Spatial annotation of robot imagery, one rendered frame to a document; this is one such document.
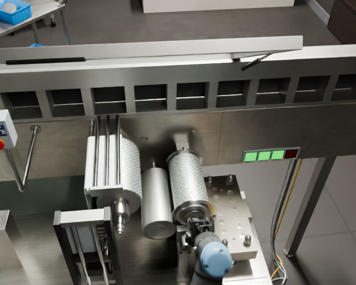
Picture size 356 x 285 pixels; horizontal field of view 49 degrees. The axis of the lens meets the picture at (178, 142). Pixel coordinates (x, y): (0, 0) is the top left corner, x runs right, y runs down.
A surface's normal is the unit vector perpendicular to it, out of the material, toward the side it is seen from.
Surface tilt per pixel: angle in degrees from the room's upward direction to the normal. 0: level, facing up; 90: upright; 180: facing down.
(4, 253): 90
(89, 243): 90
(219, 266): 49
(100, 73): 90
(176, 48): 57
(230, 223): 0
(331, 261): 0
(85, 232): 90
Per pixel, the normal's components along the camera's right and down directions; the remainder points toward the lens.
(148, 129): 0.11, 0.68
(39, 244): 0.02, -0.73
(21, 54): 0.11, 0.18
